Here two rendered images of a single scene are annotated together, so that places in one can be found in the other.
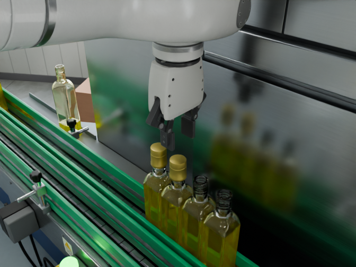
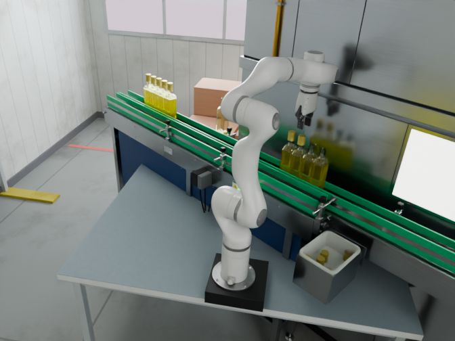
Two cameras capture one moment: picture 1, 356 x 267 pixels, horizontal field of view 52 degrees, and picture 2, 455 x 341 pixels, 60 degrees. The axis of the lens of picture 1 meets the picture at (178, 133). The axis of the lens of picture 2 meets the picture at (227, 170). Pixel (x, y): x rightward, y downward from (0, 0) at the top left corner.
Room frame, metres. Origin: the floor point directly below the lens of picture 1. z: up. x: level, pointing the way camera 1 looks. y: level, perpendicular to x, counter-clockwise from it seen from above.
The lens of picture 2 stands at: (-1.08, 0.34, 2.07)
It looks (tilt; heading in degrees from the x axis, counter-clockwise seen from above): 30 degrees down; 0
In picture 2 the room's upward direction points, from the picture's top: 3 degrees clockwise
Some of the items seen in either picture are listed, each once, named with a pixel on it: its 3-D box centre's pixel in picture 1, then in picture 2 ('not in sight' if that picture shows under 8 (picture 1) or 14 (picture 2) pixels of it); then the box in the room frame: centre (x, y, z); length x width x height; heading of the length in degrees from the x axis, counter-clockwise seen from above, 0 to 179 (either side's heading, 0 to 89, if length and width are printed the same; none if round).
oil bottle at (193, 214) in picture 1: (198, 234); (307, 172); (0.54, -0.04, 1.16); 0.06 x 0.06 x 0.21; 46
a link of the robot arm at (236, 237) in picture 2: not in sight; (232, 216); (0.23, 0.31, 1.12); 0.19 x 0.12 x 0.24; 54
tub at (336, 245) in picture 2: not in sight; (328, 258); (0.17, -0.10, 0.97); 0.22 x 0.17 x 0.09; 136
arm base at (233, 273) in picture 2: not in sight; (235, 259); (0.21, 0.28, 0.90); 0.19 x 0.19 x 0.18
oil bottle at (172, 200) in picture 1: (178, 221); (297, 168); (0.58, 0.00, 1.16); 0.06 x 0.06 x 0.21; 46
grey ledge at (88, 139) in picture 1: (87, 153); not in sight; (1.04, 0.32, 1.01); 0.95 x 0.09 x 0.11; 46
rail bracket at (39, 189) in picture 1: (32, 197); (219, 160); (0.71, 0.38, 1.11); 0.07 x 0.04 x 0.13; 136
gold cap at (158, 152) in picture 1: (158, 155); (291, 135); (0.62, 0.04, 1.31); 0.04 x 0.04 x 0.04
